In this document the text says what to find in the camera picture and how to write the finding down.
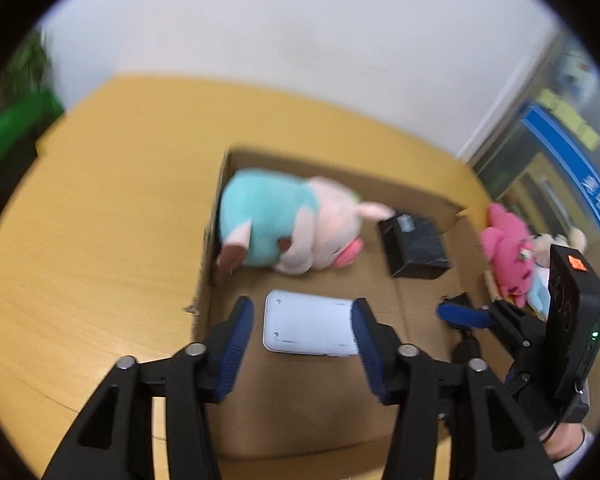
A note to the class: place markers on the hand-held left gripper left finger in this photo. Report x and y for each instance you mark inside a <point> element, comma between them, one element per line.
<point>235,350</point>

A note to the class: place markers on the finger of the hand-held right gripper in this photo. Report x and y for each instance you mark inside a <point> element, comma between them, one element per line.
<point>467,347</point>
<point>460,314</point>

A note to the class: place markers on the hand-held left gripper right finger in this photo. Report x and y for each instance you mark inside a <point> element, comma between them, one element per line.
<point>367,345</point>

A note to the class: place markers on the white electronic device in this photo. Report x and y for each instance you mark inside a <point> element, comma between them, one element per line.
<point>305,322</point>

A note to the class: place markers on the brown cardboard box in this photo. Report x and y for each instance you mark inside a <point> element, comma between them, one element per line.
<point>300,410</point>

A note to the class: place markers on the person's right forearm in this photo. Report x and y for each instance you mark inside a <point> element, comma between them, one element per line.
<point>567,447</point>

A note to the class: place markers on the wooden desktop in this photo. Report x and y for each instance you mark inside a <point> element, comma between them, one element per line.
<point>105,260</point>

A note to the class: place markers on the cream plush rabbit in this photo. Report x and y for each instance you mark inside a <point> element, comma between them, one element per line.
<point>542,245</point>

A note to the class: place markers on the pink plush toy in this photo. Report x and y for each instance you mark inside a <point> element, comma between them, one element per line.
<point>505,255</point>

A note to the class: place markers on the small black box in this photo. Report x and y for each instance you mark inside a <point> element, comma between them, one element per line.
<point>415,245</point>

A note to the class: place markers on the glass partition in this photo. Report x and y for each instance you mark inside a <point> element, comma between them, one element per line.
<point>530,180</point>

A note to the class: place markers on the pig plush in teal outfit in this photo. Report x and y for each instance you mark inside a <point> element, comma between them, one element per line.
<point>265,215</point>

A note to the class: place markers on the blue sign strip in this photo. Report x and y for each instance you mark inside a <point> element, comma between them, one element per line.
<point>570,155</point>

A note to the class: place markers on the yellow sticky notes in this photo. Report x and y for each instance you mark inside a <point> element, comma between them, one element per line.
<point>575,122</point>

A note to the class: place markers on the green potted plant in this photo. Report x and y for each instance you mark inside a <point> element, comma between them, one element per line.
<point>10,125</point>

